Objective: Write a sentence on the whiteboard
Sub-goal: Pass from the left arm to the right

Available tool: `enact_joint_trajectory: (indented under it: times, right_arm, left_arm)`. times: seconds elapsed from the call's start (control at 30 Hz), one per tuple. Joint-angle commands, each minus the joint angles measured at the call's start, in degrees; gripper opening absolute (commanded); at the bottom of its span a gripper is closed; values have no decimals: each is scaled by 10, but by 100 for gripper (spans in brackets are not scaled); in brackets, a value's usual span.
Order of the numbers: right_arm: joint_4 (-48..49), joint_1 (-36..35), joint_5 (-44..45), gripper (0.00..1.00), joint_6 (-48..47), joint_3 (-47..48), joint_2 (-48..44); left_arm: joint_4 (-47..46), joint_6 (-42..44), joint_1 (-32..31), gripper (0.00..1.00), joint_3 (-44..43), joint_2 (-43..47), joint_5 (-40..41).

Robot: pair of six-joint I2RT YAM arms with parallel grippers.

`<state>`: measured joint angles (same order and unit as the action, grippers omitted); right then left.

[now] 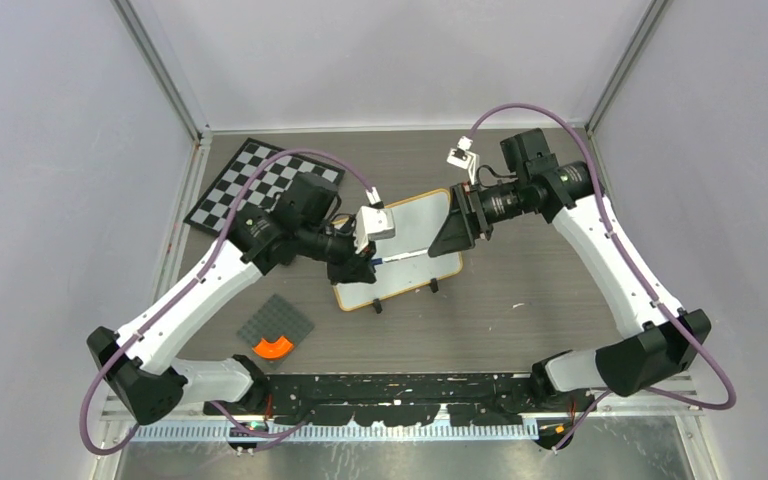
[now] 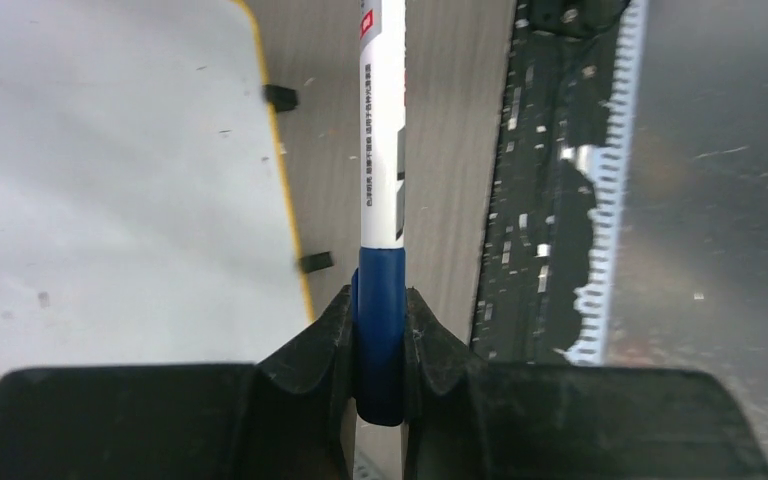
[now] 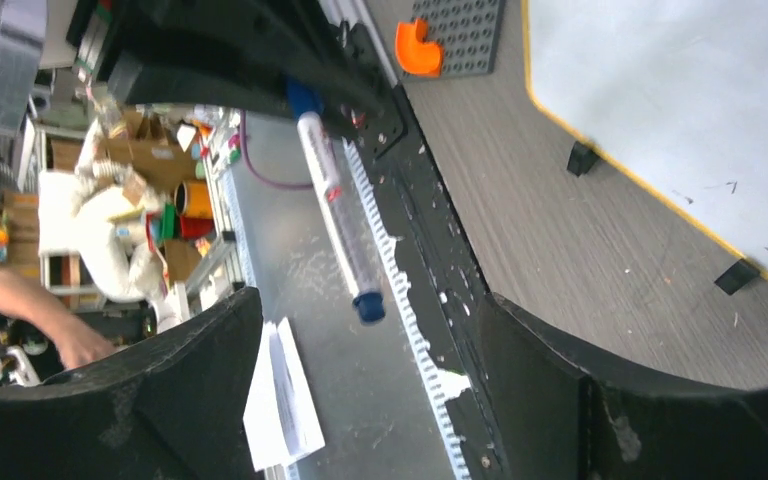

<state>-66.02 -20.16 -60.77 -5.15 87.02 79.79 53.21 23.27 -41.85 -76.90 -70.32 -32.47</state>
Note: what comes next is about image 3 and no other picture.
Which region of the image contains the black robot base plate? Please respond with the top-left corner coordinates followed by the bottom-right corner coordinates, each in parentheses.
top-left (344, 23), bottom-right (507, 479)

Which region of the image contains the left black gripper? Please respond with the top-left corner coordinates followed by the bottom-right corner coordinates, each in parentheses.
top-left (65, 1), bottom-right (396, 136)

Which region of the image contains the grey studded baseplate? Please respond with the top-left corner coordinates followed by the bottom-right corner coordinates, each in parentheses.
top-left (401, 0), bottom-right (505, 80)

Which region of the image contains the white slotted cable duct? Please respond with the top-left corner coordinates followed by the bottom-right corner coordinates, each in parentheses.
top-left (343, 140), bottom-right (472, 480)

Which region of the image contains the yellow framed whiteboard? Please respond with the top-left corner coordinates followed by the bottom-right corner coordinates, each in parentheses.
top-left (522, 1), bottom-right (768, 280)

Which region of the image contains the cluttered cardboard box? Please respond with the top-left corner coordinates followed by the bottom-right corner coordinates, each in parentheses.
top-left (97, 109), bottom-right (197, 193)

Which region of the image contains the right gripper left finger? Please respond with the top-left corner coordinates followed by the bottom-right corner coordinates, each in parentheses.
top-left (0, 287), bottom-right (263, 479)

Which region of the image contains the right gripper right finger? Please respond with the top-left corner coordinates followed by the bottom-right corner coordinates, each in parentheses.
top-left (478, 295), bottom-right (768, 479)

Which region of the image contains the white paper booklet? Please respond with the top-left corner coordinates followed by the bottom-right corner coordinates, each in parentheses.
top-left (243, 318), bottom-right (325, 471)

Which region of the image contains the blue capped whiteboard marker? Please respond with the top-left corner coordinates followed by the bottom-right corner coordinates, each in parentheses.
top-left (286, 79), bottom-right (386, 325)

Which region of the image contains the orange curved block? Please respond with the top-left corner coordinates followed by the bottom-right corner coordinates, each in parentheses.
top-left (394, 18), bottom-right (444, 78)

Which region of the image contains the person forearm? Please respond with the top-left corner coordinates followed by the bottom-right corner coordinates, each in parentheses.
top-left (0, 269), bottom-right (117, 370)

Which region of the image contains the orange cup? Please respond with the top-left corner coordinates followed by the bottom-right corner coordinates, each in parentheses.
top-left (173, 180), bottom-right (213, 219)

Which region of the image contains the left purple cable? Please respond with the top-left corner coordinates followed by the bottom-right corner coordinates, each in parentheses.
top-left (239, 109), bottom-right (316, 192)

